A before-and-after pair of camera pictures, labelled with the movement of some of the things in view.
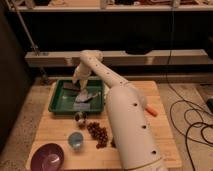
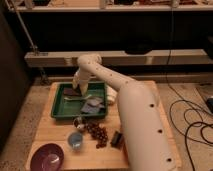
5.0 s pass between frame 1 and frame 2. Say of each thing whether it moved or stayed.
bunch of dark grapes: stayed
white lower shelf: stayed
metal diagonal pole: stayed
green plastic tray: moved
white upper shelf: stayed
